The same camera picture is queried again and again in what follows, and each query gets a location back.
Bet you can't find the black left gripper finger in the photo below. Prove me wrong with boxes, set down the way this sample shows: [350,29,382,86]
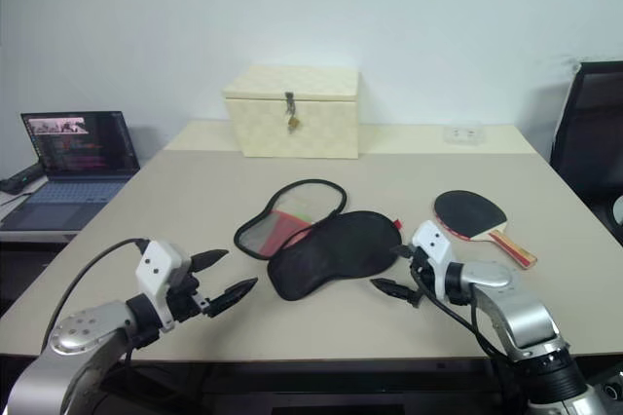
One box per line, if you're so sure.
[189,248,231,275]
[208,277,260,318]

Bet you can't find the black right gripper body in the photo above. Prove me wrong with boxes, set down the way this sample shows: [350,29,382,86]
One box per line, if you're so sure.
[406,246,442,310]

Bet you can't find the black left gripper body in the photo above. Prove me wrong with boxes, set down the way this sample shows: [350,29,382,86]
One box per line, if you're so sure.
[165,263,216,324]

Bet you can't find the red black mesh pouch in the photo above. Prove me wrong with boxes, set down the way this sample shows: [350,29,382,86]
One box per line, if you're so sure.
[233,178,405,303]

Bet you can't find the black rubber table tennis paddle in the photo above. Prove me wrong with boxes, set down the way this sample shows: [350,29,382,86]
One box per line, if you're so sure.
[432,189,539,271]

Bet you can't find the white power outlet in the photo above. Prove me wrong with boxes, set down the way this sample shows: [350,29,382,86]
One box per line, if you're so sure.
[442,123,489,146]

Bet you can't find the open blue laptop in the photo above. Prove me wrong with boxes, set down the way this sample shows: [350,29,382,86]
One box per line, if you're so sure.
[0,110,142,233]

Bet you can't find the cream woven storage box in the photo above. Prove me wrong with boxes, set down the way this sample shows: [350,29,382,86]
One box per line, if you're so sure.
[222,63,361,161]

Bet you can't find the black handheld device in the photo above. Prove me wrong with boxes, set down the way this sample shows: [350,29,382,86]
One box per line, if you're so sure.
[0,164,44,194]

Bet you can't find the black mesh office chair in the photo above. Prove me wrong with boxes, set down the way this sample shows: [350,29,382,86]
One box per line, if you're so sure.
[549,59,623,231]

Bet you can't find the dark rounded shape with lens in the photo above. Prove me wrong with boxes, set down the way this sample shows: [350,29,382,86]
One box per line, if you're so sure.
[581,360,623,412]

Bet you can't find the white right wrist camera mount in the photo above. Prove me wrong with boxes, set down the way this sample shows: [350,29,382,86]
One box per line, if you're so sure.
[411,219,457,307]

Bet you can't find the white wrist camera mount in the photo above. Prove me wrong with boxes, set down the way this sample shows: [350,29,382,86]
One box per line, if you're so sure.
[411,219,457,307]
[134,239,194,333]

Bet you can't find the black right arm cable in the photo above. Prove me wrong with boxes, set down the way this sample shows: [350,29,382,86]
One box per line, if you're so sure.
[408,258,502,362]

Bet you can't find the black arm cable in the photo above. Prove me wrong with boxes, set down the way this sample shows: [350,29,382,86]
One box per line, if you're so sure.
[42,238,150,353]
[408,258,502,362]

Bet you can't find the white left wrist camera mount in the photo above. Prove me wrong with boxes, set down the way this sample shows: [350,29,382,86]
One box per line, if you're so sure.
[134,239,194,333]

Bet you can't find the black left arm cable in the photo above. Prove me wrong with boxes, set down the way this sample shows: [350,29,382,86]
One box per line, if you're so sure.
[42,238,150,353]

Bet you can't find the black table frame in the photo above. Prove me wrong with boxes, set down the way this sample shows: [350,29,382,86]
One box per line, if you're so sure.
[96,360,534,415]

